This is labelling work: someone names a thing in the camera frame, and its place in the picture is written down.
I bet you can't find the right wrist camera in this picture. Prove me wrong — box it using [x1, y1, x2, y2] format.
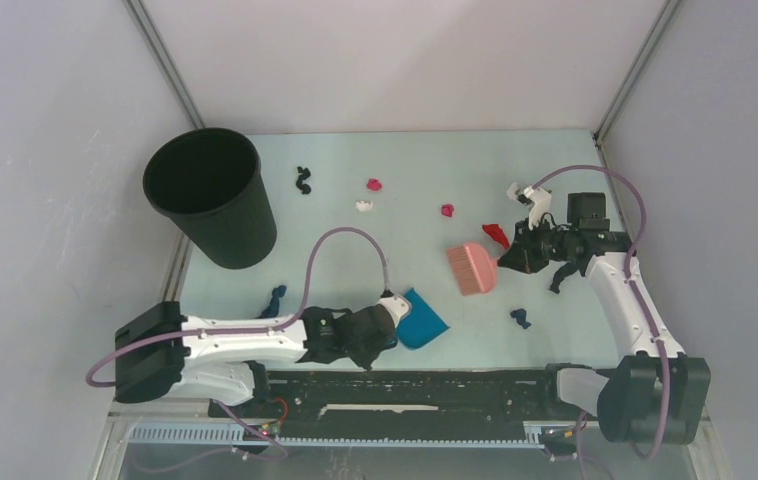
[517, 186, 551, 230]

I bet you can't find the red paper scrap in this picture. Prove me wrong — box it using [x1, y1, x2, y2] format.
[366, 178, 383, 192]
[481, 224, 510, 250]

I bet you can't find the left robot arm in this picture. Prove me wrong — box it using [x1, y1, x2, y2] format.
[114, 295, 412, 417]

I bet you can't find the blue paper scrap left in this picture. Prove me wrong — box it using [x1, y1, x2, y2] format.
[258, 285, 287, 319]

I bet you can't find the white paper scrap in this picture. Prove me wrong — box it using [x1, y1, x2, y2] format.
[355, 200, 374, 212]
[506, 182, 523, 201]

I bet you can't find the pink hand brush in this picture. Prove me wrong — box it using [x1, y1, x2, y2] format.
[445, 242, 498, 296]

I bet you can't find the black trash bin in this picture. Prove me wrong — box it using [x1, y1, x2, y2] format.
[142, 128, 277, 270]

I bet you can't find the black paper scrap right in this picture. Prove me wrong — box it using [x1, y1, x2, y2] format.
[548, 262, 580, 294]

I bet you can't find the white paper scrap right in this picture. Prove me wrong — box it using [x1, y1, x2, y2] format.
[506, 182, 523, 201]

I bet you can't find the red paper scrap upper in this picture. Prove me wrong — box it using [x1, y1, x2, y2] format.
[366, 178, 383, 192]

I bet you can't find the dark blue paper scrap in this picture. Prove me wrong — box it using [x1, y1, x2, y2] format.
[510, 308, 532, 330]

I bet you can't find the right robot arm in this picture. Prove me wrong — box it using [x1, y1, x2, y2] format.
[497, 187, 711, 445]

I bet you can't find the blue dustpan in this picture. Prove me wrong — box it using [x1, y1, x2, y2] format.
[396, 288, 450, 350]

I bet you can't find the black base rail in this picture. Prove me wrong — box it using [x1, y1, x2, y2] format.
[232, 369, 579, 444]

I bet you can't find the red paper scrap lower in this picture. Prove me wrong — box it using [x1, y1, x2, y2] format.
[481, 224, 510, 250]

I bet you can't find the white paper scrap centre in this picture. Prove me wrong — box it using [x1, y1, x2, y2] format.
[355, 200, 374, 212]

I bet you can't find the black paper scrap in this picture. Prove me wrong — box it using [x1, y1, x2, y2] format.
[295, 166, 312, 195]
[548, 262, 580, 294]

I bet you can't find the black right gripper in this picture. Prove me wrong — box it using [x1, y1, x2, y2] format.
[499, 215, 578, 274]

